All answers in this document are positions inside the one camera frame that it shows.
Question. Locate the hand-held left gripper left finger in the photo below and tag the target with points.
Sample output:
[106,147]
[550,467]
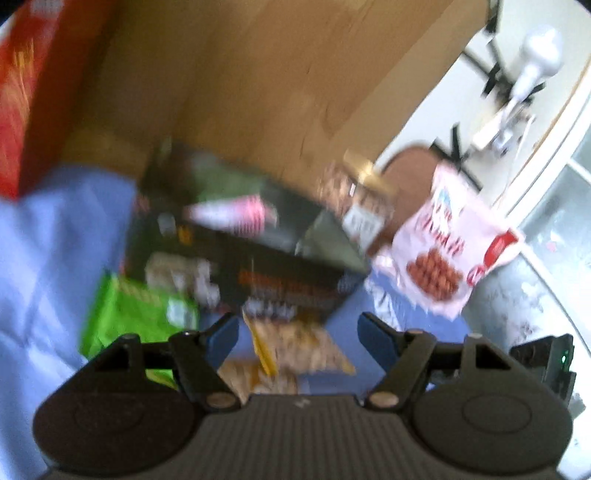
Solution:
[224,340]

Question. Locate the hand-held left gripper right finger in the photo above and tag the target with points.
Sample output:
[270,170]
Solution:
[376,340]

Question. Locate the yellow snack packet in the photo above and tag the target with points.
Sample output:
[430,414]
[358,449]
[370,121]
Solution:
[300,346]

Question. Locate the black printed cardboard box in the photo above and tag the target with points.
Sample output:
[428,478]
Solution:
[286,272]

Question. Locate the green snack packet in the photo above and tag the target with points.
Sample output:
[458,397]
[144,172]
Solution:
[129,314]

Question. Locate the pink striped snack packet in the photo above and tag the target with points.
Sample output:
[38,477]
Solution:
[240,214]

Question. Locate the pink snack bag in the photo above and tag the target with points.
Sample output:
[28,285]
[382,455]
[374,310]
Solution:
[434,249]

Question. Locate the glass jar with gold lid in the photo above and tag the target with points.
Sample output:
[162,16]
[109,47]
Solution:
[355,203]

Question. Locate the brown chair back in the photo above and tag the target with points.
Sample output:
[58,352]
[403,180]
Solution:
[411,170]

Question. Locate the blue printed bedsheet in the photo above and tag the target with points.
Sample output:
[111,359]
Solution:
[55,258]

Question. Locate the large cardboard box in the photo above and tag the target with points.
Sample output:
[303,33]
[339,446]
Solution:
[254,69]

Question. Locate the black metal stand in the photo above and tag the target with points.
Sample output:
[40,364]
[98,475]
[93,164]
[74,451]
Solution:
[496,69]

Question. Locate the white device on stand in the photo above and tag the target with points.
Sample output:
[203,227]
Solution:
[538,53]

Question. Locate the red gift box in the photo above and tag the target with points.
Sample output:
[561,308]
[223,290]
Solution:
[32,92]

